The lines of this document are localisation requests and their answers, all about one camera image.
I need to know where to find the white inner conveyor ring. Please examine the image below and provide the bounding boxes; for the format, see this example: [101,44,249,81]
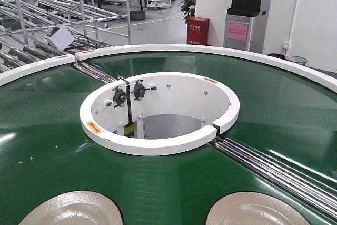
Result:
[80,71,241,156]

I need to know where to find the metal roller rack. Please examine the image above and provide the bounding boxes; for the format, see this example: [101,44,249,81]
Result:
[1,0,129,73]

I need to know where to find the black bearing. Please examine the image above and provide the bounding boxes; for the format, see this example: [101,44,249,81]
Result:
[132,79,157,101]
[113,86,127,108]

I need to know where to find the black bearing right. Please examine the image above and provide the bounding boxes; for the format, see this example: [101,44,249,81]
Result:
[132,79,157,101]

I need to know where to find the steel conveyor rollers front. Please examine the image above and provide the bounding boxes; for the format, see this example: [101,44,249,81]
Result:
[210,136,336,221]

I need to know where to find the steel conveyor rollers rear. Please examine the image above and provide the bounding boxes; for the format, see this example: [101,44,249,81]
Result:
[71,61,124,84]

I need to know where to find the beige textured plate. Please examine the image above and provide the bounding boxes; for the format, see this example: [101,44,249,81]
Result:
[20,190,124,224]
[205,191,309,224]

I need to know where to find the white outer conveyor rim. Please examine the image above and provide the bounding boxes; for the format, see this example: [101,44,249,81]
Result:
[1,44,336,92]

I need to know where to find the grey control box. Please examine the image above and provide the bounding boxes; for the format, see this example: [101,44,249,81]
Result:
[45,25,75,50]

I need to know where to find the wire mesh waste bin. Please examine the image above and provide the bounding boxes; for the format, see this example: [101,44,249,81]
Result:
[288,56,307,66]

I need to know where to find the red fire extinguisher cabinet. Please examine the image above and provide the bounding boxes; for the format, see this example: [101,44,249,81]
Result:
[187,17,210,45]

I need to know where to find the steel conveyor rollers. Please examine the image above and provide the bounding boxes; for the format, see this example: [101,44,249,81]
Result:
[210,136,336,221]
[71,61,124,84]

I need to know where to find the black storage crate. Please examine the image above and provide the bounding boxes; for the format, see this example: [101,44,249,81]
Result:
[130,10,146,21]

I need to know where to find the green circular conveyor belt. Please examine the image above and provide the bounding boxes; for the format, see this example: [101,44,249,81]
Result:
[1,52,336,224]

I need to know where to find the black bearing left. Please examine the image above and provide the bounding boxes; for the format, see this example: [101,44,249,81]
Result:
[113,86,127,108]

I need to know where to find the black water dispenser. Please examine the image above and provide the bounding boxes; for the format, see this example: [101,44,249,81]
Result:
[223,0,262,51]

